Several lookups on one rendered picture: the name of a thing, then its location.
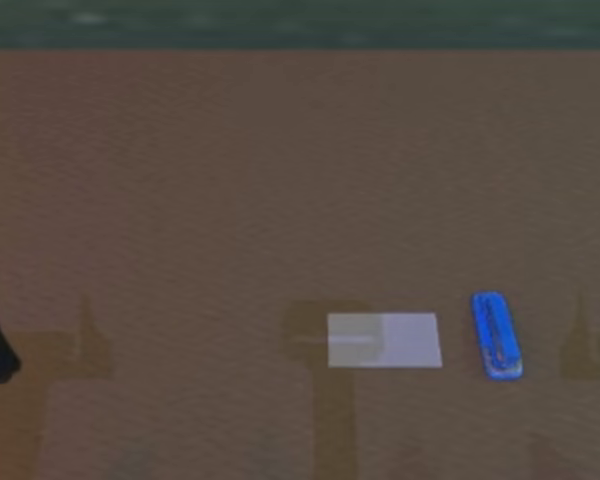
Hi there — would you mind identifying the white pad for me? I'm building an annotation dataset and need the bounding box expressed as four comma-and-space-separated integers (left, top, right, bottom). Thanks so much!
326, 312, 444, 370

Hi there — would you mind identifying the blue oblong stapler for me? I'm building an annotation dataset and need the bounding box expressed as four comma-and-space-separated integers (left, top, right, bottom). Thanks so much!
470, 291, 525, 382

